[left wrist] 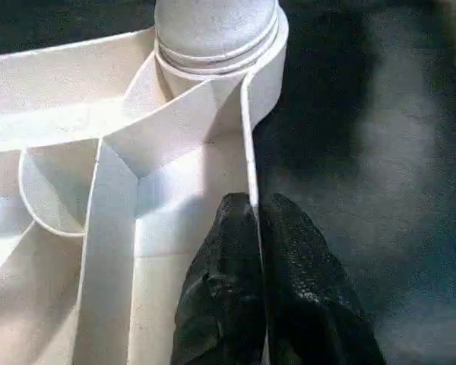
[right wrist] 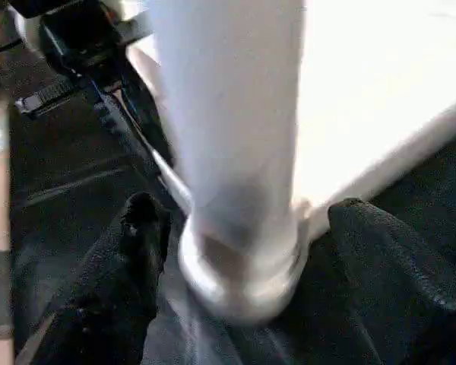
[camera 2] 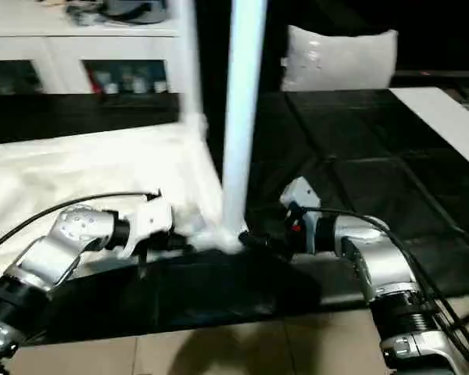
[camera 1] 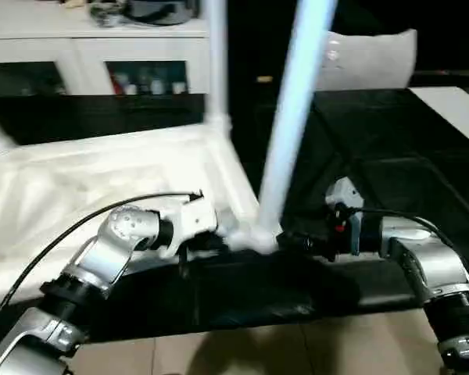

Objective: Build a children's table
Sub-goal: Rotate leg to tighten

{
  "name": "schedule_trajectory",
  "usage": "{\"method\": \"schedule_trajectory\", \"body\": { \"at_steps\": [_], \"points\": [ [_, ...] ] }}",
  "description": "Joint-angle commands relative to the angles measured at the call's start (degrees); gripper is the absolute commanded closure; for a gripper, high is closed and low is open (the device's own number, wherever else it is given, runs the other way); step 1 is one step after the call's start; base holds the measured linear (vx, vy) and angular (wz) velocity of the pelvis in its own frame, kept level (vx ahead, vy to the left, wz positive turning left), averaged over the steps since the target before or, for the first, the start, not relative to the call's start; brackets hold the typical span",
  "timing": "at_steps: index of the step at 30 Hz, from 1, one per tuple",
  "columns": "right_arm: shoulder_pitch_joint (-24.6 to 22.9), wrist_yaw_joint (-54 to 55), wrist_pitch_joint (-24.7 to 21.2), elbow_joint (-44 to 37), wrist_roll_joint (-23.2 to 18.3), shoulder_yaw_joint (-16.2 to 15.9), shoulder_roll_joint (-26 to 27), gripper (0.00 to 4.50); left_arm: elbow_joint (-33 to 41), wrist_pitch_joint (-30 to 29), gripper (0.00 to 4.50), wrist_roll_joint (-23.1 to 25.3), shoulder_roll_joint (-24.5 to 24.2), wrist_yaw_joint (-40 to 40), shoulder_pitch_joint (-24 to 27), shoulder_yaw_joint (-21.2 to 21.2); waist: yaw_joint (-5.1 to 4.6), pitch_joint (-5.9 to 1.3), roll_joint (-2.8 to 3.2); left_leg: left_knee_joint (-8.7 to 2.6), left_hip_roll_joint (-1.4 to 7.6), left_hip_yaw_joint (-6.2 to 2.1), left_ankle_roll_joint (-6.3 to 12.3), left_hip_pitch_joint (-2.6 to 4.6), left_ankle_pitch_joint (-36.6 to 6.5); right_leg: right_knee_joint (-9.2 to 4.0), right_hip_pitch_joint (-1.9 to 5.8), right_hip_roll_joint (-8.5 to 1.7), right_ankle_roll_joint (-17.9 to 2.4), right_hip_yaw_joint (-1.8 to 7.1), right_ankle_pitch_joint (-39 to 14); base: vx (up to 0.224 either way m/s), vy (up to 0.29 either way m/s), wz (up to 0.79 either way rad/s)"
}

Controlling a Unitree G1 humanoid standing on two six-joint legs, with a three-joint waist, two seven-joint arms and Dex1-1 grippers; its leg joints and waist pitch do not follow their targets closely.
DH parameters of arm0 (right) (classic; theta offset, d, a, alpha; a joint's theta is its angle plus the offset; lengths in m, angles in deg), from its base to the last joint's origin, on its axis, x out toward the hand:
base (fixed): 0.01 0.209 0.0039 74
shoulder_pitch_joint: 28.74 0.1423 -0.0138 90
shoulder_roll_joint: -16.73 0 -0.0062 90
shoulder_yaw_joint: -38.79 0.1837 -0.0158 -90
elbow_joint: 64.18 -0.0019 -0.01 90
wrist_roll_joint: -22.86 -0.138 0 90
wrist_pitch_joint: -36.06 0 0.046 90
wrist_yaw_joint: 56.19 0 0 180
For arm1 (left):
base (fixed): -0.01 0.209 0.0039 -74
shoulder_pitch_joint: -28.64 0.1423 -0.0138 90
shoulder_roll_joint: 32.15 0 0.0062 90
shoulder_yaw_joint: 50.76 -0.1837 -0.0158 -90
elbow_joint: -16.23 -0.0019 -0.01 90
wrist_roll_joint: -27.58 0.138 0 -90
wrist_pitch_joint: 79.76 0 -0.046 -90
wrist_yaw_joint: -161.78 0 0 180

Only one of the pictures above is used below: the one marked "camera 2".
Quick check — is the white plastic table top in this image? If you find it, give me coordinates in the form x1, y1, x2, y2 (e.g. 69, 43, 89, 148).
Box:
0, 115, 248, 283

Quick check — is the white plastic table leg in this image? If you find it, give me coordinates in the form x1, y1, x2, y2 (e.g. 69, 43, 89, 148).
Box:
220, 0, 269, 240
171, 0, 211, 134

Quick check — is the black table mat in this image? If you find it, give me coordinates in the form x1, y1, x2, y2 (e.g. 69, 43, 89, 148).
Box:
0, 87, 469, 345

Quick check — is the grey cushion with metal fittings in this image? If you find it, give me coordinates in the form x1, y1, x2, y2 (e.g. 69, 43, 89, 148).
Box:
281, 25, 399, 92

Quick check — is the white flat board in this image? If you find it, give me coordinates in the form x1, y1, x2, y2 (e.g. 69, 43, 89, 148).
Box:
388, 87, 469, 176

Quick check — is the black box with gold label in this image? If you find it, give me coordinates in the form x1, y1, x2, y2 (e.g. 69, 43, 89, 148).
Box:
197, 0, 295, 94

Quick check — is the white glass-door cabinet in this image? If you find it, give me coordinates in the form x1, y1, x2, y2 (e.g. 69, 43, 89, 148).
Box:
0, 11, 184, 95

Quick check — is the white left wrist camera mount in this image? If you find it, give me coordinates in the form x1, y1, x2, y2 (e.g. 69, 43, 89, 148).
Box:
119, 198, 174, 262

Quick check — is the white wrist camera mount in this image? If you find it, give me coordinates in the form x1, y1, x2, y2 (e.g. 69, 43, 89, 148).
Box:
279, 176, 323, 255
119, 198, 174, 262

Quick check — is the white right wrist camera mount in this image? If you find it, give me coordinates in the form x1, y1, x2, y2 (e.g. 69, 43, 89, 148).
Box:
279, 176, 323, 255

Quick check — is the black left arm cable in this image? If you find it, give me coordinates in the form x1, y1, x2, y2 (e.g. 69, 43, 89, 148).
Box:
0, 189, 163, 259

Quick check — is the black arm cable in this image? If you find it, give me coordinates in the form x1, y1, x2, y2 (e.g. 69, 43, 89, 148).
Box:
303, 206, 469, 365
0, 189, 163, 259

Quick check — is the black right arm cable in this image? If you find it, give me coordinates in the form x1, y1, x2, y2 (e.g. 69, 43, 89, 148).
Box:
303, 206, 469, 365

